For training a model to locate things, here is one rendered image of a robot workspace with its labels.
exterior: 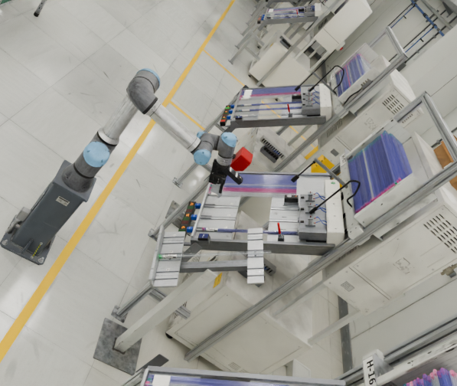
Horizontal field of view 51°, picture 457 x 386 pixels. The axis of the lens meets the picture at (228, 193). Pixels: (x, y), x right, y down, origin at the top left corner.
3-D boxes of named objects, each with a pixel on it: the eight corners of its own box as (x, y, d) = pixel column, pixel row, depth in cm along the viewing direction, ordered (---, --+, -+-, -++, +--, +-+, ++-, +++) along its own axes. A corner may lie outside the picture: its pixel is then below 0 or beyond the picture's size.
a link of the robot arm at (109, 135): (80, 154, 234) (136, 71, 207) (91, 140, 246) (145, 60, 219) (101, 168, 237) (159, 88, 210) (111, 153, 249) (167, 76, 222)
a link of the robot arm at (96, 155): (70, 166, 224) (84, 148, 217) (81, 152, 235) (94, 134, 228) (92, 181, 227) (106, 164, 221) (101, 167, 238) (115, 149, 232)
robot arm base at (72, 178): (57, 181, 227) (67, 168, 222) (66, 162, 238) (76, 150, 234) (86, 197, 233) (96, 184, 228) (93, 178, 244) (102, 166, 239)
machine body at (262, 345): (158, 336, 281) (225, 284, 251) (184, 260, 340) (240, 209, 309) (240, 390, 298) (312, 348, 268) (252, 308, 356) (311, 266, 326)
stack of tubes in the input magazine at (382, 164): (354, 213, 220) (402, 178, 207) (347, 160, 262) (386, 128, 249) (373, 228, 223) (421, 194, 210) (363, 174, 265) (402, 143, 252)
